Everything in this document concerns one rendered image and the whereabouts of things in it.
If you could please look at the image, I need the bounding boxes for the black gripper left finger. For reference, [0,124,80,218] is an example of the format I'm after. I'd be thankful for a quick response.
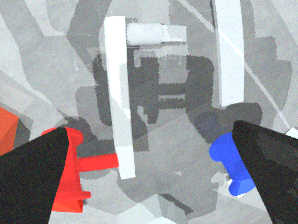
[0,127,69,224]

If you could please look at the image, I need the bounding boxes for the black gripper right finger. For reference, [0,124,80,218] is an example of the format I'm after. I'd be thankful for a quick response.
[231,120,298,224]

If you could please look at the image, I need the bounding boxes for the orange block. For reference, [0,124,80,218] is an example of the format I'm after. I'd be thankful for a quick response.
[0,107,19,156]

